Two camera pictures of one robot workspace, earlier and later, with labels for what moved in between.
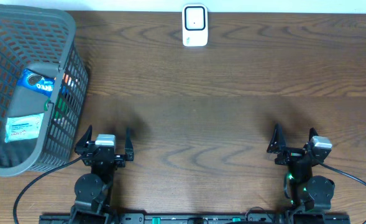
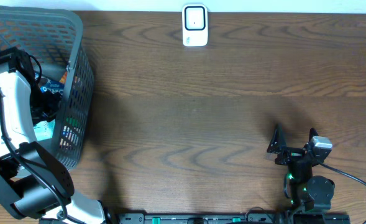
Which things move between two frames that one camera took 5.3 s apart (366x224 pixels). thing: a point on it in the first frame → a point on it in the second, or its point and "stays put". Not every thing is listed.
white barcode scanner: [194, 25] stays put
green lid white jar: [61, 109] → [73, 122]
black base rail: [195, 219] stays put
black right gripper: [291, 154] stays put
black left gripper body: [118, 162] → [43, 105]
